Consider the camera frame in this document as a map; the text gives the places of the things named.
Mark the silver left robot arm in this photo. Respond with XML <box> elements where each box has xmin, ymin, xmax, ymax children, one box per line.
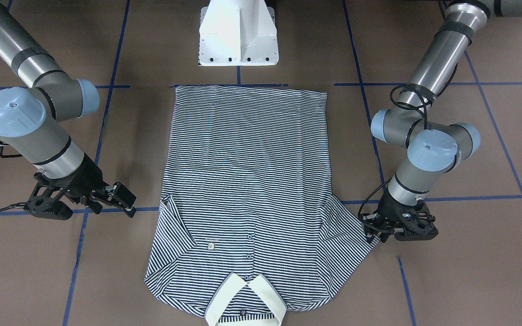
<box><xmin>360</xmin><ymin>0</ymin><xmax>522</xmax><ymax>243</ymax></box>

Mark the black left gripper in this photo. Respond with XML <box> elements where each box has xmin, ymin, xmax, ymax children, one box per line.
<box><xmin>360</xmin><ymin>190</ymin><xmax>414</xmax><ymax>243</ymax></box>

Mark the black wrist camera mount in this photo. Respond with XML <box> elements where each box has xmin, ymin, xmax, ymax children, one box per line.
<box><xmin>394</xmin><ymin>199</ymin><xmax>439</xmax><ymax>241</ymax></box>
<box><xmin>23</xmin><ymin>173</ymin><xmax>73</xmax><ymax>221</ymax></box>

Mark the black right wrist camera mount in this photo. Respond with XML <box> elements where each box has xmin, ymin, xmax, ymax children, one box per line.
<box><xmin>23</xmin><ymin>173</ymin><xmax>73</xmax><ymax>221</ymax></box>

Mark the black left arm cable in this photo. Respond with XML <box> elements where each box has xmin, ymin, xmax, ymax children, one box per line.
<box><xmin>357</xmin><ymin>45</ymin><xmax>461</xmax><ymax>218</ymax></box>

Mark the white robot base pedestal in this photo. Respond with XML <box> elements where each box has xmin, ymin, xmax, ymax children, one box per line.
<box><xmin>198</xmin><ymin>0</ymin><xmax>280</xmax><ymax>67</ymax></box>

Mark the brown table cover mat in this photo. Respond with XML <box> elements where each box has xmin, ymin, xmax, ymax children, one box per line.
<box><xmin>0</xmin><ymin>0</ymin><xmax>522</xmax><ymax>326</ymax></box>

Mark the navy white striped polo shirt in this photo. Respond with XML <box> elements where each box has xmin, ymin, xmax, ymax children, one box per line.
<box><xmin>144</xmin><ymin>86</ymin><xmax>378</xmax><ymax>326</ymax></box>

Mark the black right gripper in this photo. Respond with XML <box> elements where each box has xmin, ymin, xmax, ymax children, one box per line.
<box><xmin>59</xmin><ymin>154</ymin><xmax>136</xmax><ymax>217</ymax></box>

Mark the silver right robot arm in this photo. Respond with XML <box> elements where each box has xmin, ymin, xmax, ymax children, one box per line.
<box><xmin>0</xmin><ymin>3</ymin><xmax>136</xmax><ymax>221</ymax></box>

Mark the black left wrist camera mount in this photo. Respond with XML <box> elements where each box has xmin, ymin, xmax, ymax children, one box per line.
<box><xmin>394</xmin><ymin>199</ymin><xmax>439</xmax><ymax>241</ymax></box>

